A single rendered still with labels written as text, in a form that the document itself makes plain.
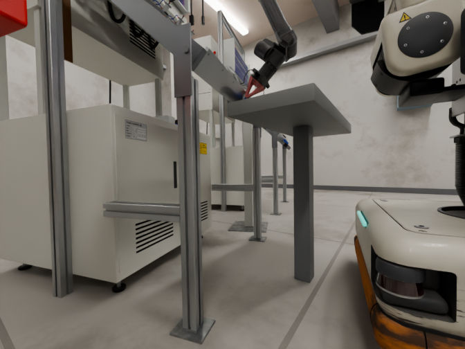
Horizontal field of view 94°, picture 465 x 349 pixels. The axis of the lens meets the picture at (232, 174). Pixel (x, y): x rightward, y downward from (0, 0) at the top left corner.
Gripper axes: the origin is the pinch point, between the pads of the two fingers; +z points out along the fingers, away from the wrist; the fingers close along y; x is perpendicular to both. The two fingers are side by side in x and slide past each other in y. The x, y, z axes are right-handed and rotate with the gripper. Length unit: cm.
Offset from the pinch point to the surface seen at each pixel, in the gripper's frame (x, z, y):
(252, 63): -205, -85, -374
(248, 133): -7, 14, -56
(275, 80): -133, -84, -360
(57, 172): -17, 59, 40
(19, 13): -4, 16, 68
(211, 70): -1.1, 3.1, 28.7
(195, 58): -1.3, 3.9, 36.9
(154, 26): -17.9, 4.6, 37.0
